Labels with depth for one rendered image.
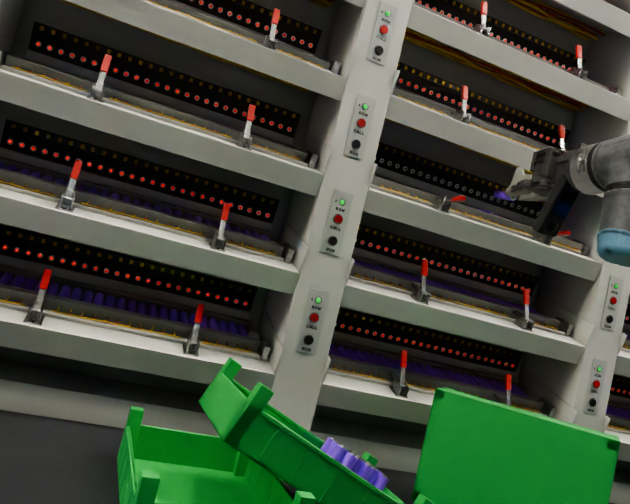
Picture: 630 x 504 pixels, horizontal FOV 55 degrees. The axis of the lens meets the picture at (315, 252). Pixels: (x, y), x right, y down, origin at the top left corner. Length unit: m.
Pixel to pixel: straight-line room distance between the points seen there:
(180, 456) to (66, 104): 0.60
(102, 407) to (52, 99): 0.53
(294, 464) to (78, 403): 0.49
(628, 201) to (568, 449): 0.41
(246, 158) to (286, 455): 0.57
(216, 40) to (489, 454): 0.87
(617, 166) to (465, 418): 0.49
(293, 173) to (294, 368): 0.37
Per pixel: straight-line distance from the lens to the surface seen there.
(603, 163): 1.14
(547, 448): 1.10
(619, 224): 1.07
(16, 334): 1.10
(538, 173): 1.28
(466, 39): 1.37
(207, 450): 1.01
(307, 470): 0.79
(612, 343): 1.55
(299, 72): 1.18
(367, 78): 1.23
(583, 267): 1.49
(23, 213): 1.09
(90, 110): 1.11
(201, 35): 1.16
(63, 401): 1.15
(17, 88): 1.12
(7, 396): 1.15
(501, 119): 1.58
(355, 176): 1.18
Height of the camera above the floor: 0.30
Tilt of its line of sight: 5 degrees up
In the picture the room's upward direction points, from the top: 14 degrees clockwise
